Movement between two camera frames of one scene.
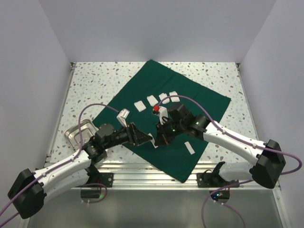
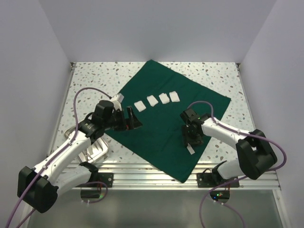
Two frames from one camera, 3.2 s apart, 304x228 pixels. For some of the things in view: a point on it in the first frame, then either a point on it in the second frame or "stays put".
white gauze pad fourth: [174, 99] stays put
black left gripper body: [120, 137] to [117, 121]
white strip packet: [189, 147] stays put
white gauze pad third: [162, 96] stays put
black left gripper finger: [137, 136] to [132, 122]
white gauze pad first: [140, 106] stays put
